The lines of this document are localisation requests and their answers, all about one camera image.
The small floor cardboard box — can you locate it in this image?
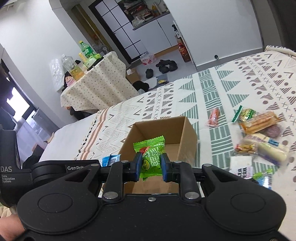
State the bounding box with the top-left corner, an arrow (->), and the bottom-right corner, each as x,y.
126,68 -> 140,84

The green round cracker pack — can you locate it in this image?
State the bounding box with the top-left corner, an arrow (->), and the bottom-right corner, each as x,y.
231,105 -> 256,123

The round table with dotted cloth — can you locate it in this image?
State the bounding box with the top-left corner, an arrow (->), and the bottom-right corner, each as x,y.
60,51 -> 139,111

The white black snack pack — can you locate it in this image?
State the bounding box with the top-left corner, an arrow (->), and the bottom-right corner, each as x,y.
229,156 -> 253,179

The green tissue pack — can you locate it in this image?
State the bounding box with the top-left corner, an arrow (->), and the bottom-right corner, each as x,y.
84,54 -> 103,69

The red drink bottle box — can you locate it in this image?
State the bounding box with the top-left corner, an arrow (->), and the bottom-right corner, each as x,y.
177,38 -> 191,62

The single black slipper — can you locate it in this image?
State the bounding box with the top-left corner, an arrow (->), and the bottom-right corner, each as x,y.
145,69 -> 154,79

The purple snack pack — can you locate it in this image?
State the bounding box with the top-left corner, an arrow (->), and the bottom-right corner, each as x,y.
261,124 -> 282,139

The white kitchen cabinet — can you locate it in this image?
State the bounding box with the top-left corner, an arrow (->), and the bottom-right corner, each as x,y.
133,13 -> 178,54

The light green snack pack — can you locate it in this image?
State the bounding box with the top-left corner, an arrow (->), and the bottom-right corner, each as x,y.
133,136 -> 165,181

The black slippers pile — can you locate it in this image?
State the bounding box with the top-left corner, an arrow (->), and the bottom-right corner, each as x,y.
156,60 -> 178,74

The brown cardboard box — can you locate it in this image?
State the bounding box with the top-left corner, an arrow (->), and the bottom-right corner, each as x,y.
119,116 -> 198,194

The orange biscuit pack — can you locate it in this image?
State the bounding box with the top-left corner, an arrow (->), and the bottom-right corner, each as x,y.
239,111 -> 280,134

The person's left hand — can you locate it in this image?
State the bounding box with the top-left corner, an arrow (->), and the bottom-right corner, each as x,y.
0,214 -> 25,241

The small mixed nut pack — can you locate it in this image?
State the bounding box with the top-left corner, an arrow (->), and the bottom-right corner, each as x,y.
234,142 -> 257,155

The dark green plum pack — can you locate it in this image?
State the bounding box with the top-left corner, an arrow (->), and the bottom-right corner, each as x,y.
252,169 -> 273,190

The patterned bed blanket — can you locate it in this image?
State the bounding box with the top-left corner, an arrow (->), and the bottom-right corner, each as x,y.
74,45 -> 296,197

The long white bread pack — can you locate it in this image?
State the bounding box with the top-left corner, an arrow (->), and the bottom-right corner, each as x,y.
243,133 -> 290,166

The green soda bottle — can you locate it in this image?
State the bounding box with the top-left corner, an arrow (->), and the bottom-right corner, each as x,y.
79,41 -> 94,59

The yellow liquid plastic bottle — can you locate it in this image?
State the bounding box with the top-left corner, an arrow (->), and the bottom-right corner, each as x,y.
61,54 -> 85,81

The blue snack pack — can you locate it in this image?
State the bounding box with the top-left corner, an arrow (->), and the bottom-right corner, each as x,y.
102,154 -> 120,167

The pink water bottle pack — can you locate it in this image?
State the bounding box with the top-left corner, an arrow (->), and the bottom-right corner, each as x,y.
140,52 -> 157,65

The pink orange small snack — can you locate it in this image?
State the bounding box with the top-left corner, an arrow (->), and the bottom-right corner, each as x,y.
207,108 -> 220,126

